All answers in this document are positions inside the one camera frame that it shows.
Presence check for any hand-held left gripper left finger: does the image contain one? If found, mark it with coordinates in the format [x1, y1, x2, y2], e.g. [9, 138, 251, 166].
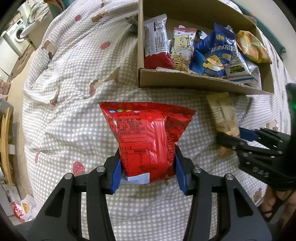
[30, 148, 122, 241]

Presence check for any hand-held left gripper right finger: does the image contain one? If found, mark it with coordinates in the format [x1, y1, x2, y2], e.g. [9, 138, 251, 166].
[174, 146, 271, 241]

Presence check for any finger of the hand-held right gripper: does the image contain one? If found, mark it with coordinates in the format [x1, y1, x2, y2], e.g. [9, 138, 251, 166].
[239, 126, 286, 145]
[216, 133, 247, 154]

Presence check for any beige sachet packet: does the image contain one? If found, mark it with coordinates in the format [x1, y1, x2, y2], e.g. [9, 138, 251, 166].
[206, 92, 240, 158]

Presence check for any red snack packet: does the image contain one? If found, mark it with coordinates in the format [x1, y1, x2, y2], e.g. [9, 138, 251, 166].
[98, 101, 197, 184]

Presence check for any white blue noodle packet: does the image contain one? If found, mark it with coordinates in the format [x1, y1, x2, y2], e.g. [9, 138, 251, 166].
[245, 59, 263, 90]
[223, 44, 252, 81]

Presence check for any blue cartoon dog packet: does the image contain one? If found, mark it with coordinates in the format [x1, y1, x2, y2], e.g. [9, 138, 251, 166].
[188, 23, 237, 78]

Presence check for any yellow snack packet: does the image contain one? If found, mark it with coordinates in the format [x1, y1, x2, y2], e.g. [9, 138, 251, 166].
[236, 30, 273, 64]

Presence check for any cream cartoon snack packet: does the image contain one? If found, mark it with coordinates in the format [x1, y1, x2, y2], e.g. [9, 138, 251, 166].
[170, 27, 197, 72]

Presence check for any white text panel packet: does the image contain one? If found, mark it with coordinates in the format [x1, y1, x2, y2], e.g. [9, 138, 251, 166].
[143, 13, 174, 70]

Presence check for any cardboard box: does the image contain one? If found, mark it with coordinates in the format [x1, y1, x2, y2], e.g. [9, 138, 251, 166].
[137, 0, 275, 95]

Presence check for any person's right hand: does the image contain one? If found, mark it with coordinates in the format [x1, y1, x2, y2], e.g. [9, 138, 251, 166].
[259, 185, 296, 224]

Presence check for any checked printed quilt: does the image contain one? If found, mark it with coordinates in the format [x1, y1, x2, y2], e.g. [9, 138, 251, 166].
[21, 0, 296, 241]

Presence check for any white plastic bag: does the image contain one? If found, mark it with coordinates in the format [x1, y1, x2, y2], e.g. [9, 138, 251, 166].
[11, 193, 41, 223]

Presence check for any teal headboard cushion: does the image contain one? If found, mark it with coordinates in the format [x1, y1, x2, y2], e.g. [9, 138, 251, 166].
[254, 16, 286, 61]

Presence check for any wooden chair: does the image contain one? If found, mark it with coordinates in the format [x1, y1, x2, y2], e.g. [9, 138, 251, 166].
[0, 98, 14, 186]

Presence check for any patterned floor rug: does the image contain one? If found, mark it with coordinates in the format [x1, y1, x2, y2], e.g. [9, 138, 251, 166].
[14, 46, 35, 75]

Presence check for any white kitchen base cabinet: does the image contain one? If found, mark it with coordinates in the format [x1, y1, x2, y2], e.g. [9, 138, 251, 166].
[0, 39, 19, 77]

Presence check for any white basin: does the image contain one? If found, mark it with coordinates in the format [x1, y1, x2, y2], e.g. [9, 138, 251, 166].
[22, 21, 43, 39]

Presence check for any white washing machine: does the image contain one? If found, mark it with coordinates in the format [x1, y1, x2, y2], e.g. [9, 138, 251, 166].
[3, 19, 28, 58]

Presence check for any teal sofa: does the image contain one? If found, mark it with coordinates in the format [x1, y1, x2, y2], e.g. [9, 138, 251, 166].
[44, 0, 67, 19]

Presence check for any white patterned cloth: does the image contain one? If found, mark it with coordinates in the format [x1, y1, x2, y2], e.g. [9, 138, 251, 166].
[29, 0, 50, 22]

